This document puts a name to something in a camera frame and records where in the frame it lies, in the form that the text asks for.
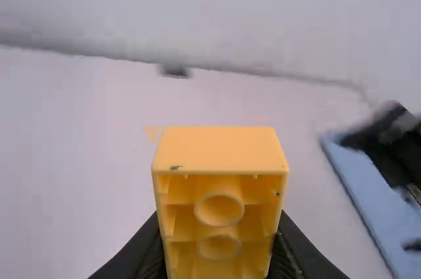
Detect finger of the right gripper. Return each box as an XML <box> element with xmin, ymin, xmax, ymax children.
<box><xmin>401</xmin><ymin>238</ymin><xmax>421</xmax><ymax>254</ymax></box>
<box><xmin>340</xmin><ymin>100</ymin><xmax>421</xmax><ymax>209</ymax></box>

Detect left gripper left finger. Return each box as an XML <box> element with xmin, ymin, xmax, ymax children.
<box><xmin>87</xmin><ymin>210</ymin><xmax>168</xmax><ymax>279</ymax></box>

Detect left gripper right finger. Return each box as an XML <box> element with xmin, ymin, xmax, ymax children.
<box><xmin>268</xmin><ymin>210</ymin><xmax>351</xmax><ymax>279</ymax></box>

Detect yellow toy brick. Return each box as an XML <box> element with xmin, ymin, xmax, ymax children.
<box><xmin>151</xmin><ymin>126</ymin><xmax>290</xmax><ymax>279</ymax></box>

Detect blue mat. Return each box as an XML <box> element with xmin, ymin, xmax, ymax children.
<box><xmin>318</xmin><ymin>132</ymin><xmax>421</xmax><ymax>279</ymax></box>

